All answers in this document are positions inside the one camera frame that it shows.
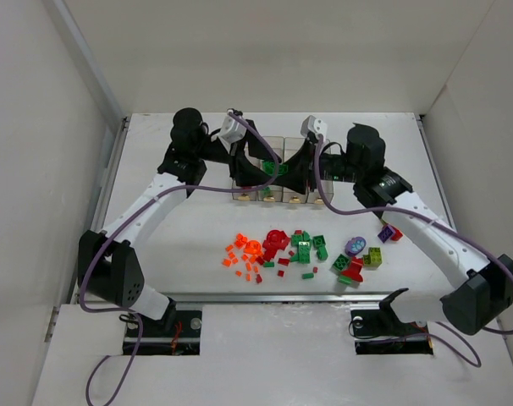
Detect green long lego plate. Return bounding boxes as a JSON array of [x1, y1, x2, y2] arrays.
[[290, 241, 311, 264]]

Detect purple cable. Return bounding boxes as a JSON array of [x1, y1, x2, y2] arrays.
[[311, 134, 513, 368], [78, 110, 280, 406]]

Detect green square lego brick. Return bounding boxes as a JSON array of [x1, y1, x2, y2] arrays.
[[332, 255, 351, 273]]

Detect tall green lego stack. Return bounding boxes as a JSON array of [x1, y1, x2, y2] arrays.
[[278, 163, 290, 176]]

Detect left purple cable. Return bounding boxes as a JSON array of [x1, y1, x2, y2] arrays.
[[78, 110, 280, 406]]

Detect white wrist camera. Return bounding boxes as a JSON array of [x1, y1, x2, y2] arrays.
[[217, 109, 245, 149], [301, 115, 328, 139]]

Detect red flower lego piece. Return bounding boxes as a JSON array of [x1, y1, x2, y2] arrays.
[[340, 257, 363, 283]]

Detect clear container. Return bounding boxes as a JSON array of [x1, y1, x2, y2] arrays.
[[231, 143, 261, 202], [257, 137, 284, 203], [306, 158, 334, 206], [282, 138, 312, 205]]

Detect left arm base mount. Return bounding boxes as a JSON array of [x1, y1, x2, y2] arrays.
[[136, 307, 202, 356]]

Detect purple lego brick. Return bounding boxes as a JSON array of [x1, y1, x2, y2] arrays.
[[378, 224, 396, 244]]

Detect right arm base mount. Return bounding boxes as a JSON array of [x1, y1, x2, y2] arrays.
[[348, 309, 433, 355]]

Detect lime green lego brick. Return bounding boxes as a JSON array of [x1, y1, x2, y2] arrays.
[[362, 247, 383, 268]]

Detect orange round lego piece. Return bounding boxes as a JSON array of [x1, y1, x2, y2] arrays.
[[244, 240, 262, 256]]

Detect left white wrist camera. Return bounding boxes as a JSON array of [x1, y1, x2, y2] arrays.
[[217, 109, 245, 149]]

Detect purple flower lego piece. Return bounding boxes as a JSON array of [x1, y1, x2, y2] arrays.
[[345, 236, 367, 257]]

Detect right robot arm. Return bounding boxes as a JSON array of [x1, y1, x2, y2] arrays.
[[284, 116, 513, 335]]

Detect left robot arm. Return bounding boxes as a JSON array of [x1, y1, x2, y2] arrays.
[[77, 107, 272, 321]]

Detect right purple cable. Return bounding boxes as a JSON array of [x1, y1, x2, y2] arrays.
[[311, 134, 513, 368]]

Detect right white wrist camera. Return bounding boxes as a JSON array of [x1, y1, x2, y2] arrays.
[[301, 115, 328, 139]]

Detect red round lego piece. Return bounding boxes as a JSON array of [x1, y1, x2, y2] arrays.
[[262, 229, 290, 250]]

